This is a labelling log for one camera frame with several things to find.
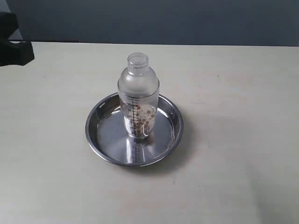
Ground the clear plastic shaker bottle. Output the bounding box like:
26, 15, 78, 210
117, 53, 160, 139

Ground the round stainless steel plate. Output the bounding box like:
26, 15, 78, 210
85, 93, 184, 167

